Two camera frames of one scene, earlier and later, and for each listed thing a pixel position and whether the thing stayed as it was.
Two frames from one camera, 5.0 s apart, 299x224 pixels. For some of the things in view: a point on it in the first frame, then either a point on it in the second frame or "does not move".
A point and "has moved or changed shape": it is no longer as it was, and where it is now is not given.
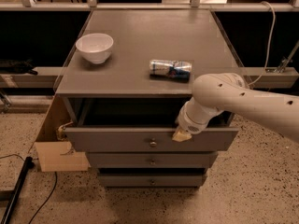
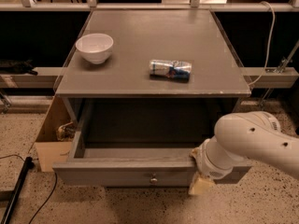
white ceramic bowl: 95,47 does not move
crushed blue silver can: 170,70 does not move
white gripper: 191,124 to 205,162
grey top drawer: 139,124 has moved or changed shape
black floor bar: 27,164 does not move
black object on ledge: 8,66 does not move
